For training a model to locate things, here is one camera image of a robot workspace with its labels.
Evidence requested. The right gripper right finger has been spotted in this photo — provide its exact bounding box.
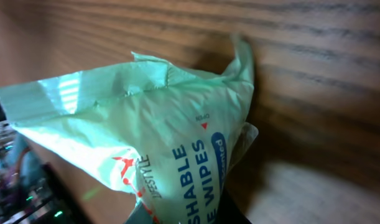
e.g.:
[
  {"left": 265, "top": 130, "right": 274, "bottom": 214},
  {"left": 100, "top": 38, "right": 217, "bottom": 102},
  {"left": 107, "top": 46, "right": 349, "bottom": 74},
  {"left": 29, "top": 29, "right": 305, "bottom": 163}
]
[{"left": 216, "top": 189, "right": 251, "bottom": 224}]

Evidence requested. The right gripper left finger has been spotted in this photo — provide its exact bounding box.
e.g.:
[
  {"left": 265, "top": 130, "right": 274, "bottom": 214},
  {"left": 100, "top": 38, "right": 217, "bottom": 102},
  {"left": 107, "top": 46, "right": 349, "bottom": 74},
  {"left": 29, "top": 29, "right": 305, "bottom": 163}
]
[{"left": 124, "top": 203, "right": 152, "bottom": 224}]

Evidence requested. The light green wipes packet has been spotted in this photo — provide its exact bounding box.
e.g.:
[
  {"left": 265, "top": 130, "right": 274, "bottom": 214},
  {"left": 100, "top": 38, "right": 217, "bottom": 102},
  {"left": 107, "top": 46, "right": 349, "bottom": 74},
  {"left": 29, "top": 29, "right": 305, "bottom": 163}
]
[{"left": 0, "top": 37, "right": 258, "bottom": 223}]

